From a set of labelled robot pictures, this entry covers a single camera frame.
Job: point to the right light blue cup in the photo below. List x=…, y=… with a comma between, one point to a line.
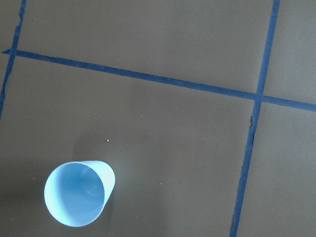
x=76, y=193

